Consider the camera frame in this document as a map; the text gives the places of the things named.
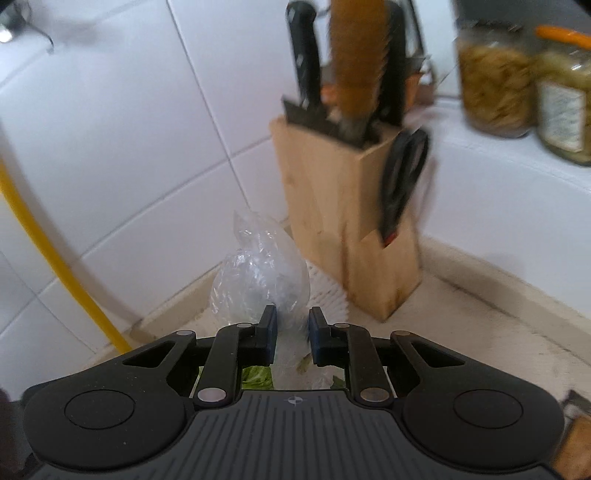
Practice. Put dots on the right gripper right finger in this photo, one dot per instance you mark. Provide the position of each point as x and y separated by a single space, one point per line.
351 348

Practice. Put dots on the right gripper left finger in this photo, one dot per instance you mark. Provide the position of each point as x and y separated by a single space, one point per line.
223 357

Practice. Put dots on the bok choy greens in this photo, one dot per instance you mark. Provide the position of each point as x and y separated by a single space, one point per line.
260 377

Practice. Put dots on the white foam net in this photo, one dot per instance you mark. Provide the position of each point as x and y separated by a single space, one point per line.
327 294

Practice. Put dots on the clear plastic bag with vegetables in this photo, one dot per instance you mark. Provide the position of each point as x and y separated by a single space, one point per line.
266 269

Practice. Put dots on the wooden knife block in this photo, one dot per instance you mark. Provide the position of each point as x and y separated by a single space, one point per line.
333 202

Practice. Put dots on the black scissors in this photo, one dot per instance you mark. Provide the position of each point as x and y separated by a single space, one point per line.
404 165

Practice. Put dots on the wooden cutting board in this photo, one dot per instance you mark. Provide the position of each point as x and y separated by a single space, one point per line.
573 458

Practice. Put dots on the yellow vertical pipe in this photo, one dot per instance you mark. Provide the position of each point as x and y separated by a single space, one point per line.
55 261

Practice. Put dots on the glass jar of pickles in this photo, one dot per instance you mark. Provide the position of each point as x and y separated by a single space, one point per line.
497 86

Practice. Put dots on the orange lid glass jar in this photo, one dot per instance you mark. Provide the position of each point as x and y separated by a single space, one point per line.
562 77

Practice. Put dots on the black handled knife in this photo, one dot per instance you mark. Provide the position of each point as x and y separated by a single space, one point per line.
309 112

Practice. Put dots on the dark handled knife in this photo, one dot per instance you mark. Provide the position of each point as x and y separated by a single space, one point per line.
392 94

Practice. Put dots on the wooden handled knife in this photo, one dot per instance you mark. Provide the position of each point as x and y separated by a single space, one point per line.
358 33

